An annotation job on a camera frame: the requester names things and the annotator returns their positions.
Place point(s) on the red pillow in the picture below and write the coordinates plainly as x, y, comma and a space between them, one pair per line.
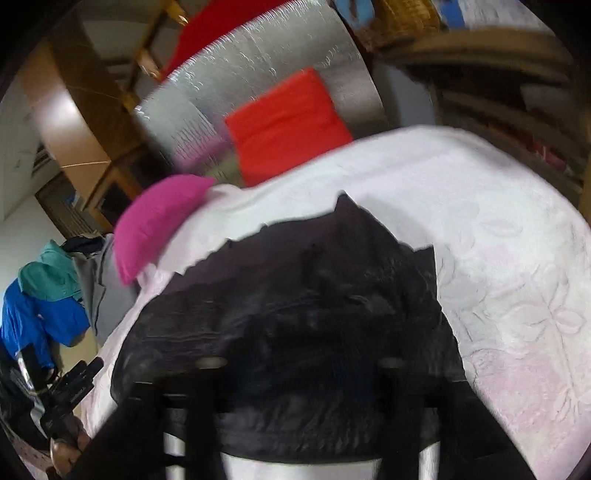
281, 124

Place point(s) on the blue cloth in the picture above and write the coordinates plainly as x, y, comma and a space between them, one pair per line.
353, 9

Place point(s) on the magenta pillow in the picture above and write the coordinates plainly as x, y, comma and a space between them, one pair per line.
152, 221

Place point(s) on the white embossed blanket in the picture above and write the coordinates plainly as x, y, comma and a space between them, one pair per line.
485, 207

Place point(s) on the black puffer jacket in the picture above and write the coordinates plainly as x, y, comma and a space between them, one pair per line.
300, 286

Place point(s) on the blue jacket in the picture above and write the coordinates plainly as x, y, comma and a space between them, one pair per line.
32, 323

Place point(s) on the wooden cabinet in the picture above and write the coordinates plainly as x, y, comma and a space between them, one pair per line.
69, 110

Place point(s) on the wicker basket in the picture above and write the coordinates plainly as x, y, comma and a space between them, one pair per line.
406, 18

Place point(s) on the person's left hand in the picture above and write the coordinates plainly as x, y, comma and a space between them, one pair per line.
69, 457

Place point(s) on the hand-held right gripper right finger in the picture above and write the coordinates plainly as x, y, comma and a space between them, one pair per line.
406, 392

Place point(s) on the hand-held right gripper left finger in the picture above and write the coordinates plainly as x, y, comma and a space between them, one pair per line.
184, 397

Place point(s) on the black shiny jacket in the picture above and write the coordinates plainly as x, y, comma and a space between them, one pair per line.
14, 397

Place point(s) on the teal jacket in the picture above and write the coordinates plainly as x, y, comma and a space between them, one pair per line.
46, 277

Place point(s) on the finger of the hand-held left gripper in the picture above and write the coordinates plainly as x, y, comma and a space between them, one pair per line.
85, 371

